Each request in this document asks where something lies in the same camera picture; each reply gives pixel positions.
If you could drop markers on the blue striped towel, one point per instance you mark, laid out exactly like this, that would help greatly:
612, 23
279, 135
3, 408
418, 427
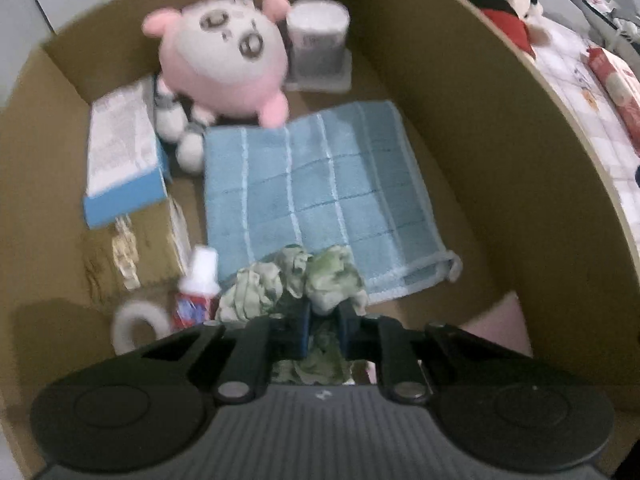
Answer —
325, 185

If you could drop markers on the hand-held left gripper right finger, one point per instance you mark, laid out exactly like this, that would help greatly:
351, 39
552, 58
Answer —
347, 330

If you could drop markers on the pink plush doll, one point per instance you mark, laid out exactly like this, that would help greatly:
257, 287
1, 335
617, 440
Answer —
220, 80

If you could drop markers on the blue carton box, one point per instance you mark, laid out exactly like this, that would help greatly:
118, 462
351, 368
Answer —
120, 195

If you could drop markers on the red toothpaste tube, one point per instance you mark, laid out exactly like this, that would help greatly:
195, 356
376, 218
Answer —
192, 305

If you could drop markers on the olive gold box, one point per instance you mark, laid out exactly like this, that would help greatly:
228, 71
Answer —
150, 240

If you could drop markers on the pink red printed plastic bag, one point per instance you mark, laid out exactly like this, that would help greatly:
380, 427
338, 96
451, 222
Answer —
617, 85

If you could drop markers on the brown cardboard box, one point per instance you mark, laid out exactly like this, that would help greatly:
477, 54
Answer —
450, 110

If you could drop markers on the white toilet paper roll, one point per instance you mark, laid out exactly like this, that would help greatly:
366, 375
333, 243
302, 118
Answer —
317, 45

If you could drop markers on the green patterned cloth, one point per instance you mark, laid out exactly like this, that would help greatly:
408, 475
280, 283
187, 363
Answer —
330, 275

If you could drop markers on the white tape roll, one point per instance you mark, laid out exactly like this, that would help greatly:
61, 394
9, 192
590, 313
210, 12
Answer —
125, 320

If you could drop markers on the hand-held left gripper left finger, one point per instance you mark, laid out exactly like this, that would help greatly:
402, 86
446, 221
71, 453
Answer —
302, 330

